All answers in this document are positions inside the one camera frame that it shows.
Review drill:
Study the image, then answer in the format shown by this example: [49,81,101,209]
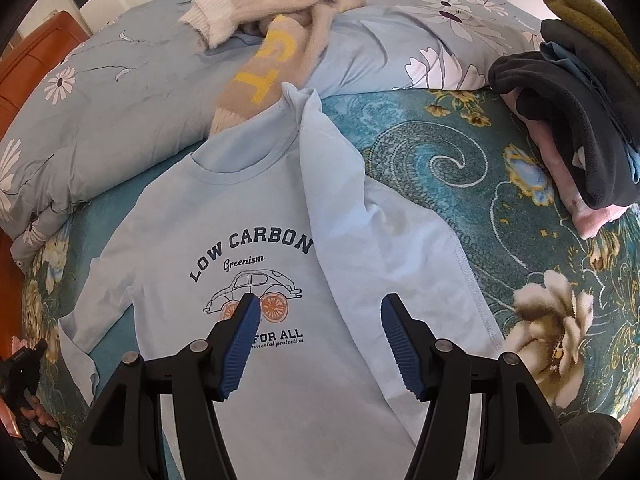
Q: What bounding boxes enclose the light blue printed t-shirt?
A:
[58,84,503,479]

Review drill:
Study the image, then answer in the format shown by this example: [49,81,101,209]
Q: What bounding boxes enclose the black fleece garment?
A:
[488,20,639,209]

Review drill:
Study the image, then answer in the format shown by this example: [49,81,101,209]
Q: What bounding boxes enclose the pink fleece garment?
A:
[501,88,629,240]

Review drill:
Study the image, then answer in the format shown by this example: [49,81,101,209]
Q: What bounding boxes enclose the blue folded garment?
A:
[539,41,639,184]

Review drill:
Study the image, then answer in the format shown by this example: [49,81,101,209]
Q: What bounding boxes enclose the beige knit sweater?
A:
[180,0,367,136]

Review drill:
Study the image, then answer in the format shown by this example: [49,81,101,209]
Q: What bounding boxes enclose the orange wooden headboard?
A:
[1,11,89,358]

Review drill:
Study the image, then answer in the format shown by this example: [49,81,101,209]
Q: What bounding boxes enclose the olive knit garment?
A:
[542,0,640,84]

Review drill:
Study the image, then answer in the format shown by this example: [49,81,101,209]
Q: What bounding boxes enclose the person's left hand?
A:
[21,396,58,428]

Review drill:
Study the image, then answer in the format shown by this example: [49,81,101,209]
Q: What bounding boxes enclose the grey floral duvet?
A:
[1,0,540,266]

